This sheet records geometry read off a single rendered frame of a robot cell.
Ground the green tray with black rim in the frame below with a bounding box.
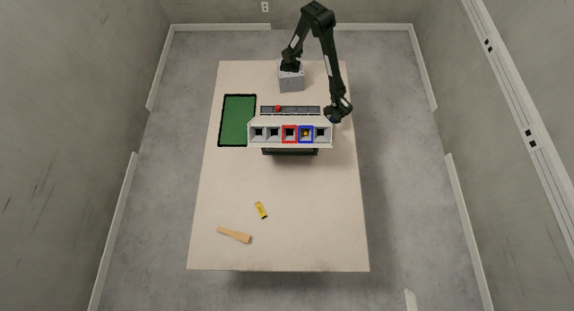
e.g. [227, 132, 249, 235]
[217, 94, 257, 147]

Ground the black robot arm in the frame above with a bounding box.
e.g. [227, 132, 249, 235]
[280, 0, 353, 124]

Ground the yellow pocket level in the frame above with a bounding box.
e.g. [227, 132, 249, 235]
[255, 202, 267, 219]

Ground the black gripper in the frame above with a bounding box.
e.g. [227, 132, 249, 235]
[323, 106, 345, 118]

